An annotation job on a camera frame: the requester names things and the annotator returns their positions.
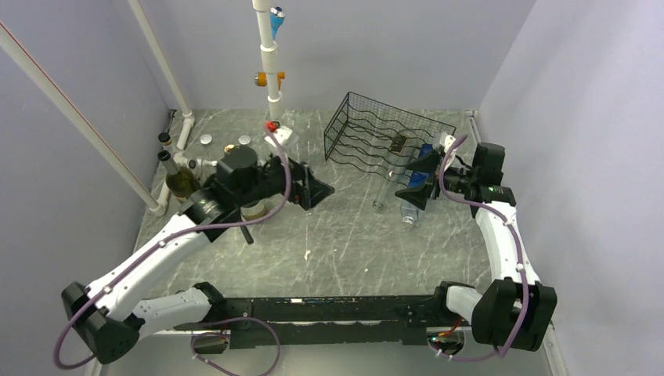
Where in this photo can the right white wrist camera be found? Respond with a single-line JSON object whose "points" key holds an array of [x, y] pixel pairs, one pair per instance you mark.
{"points": [[444, 145]]}

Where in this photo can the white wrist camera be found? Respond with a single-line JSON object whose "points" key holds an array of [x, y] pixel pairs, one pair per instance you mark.
{"points": [[284, 135], [444, 145]]}

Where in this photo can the clear bottle dark label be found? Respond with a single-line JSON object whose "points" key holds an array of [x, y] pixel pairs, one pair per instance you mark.
{"points": [[245, 142]]}

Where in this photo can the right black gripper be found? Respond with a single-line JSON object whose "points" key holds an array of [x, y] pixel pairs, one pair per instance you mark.
{"points": [[419, 196]]}

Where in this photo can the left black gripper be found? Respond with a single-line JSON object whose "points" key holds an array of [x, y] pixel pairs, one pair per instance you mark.
{"points": [[311, 189]]}

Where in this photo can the blue pipe clip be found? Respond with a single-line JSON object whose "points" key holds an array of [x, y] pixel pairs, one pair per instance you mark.
{"points": [[277, 17]]}

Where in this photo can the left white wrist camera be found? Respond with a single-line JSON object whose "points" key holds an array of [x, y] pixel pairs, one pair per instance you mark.
{"points": [[284, 135]]}

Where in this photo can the white PVC pipe frame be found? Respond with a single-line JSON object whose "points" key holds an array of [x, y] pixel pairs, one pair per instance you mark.
{"points": [[11, 45]]}

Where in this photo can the dark gold-foil wine bottle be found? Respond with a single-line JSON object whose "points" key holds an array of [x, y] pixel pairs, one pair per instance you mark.
{"points": [[254, 210]]}

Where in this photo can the black wire wine rack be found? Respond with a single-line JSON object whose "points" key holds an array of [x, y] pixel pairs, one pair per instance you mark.
{"points": [[361, 130]]}

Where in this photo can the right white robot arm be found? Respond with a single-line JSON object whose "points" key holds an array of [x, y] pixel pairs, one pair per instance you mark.
{"points": [[515, 310]]}

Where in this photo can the clear slim bottle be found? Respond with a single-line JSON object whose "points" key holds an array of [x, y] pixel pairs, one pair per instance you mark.
{"points": [[398, 155]]}

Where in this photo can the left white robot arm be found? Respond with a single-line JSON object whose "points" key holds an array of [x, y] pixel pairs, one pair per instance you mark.
{"points": [[111, 314]]}

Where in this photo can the dark green wine bottle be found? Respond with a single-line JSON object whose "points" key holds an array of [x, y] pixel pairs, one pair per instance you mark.
{"points": [[180, 180]]}

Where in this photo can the clear bottle silver cap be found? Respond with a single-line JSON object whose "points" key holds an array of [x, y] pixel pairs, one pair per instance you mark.
{"points": [[206, 141]]}

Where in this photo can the aluminium frame rail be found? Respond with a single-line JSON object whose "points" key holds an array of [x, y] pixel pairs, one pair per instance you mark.
{"points": [[111, 314]]}

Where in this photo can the blue square glass bottle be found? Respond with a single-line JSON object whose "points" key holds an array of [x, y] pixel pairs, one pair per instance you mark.
{"points": [[409, 213]]}

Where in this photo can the black handled metal tool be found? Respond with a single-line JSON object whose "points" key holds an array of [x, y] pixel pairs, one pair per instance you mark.
{"points": [[247, 235]]}

